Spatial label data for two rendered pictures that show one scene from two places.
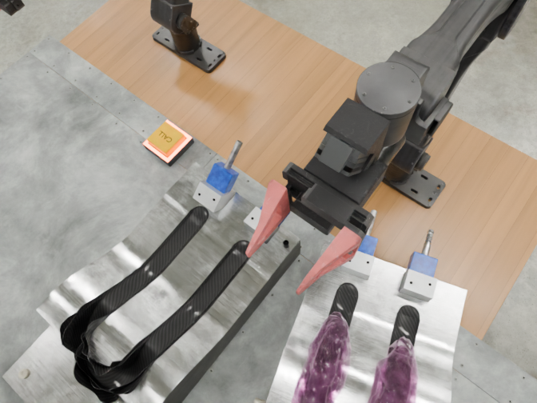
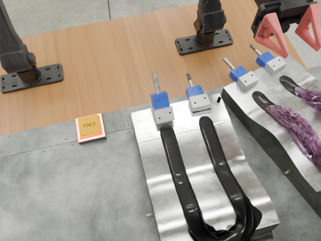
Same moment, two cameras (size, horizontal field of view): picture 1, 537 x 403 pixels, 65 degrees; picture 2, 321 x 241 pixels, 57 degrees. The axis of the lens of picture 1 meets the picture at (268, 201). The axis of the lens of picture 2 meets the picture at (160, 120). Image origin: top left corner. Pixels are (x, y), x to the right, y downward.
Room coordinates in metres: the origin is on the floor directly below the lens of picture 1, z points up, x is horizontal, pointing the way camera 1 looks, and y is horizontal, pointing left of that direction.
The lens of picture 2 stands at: (0.15, 0.43, 1.60)
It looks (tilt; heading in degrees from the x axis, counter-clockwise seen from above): 63 degrees down; 300
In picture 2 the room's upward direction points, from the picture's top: 1 degrees counter-clockwise
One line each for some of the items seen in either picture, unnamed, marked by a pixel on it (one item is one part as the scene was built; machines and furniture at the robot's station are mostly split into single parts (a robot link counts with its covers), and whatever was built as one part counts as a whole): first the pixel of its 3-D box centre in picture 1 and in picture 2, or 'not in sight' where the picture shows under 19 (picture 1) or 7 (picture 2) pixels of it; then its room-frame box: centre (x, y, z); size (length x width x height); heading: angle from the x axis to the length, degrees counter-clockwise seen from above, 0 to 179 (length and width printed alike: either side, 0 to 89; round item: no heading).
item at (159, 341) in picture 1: (157, 298); (207, 178); (0.16, 0.21, 0.92); 0.35 x 0.16 x 0.09; 133
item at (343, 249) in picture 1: (313, 248); (300, 30); (0.12, -0.04, 1.19); 0.09 x 0.07 x 0.07; 134
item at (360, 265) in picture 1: (364, 241); (236, 72); (0.22, -0.16, 0.86); 0.13 x 0.05 x 0.05; 150
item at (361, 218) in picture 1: (339, 185); (275, 5); (0.18, -0.08, 1.20); 0.10 x 0.07 x 0.07; 44
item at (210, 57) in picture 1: (184, 35); (27, 71); (0.81, 0.14, 0.84); 0.20 x 0.07 x 0.08; 44
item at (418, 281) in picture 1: (423, 261); (263, 58); (0.16, -0.26, 0.86); 0.13 x 0.05 x 0.05; 150
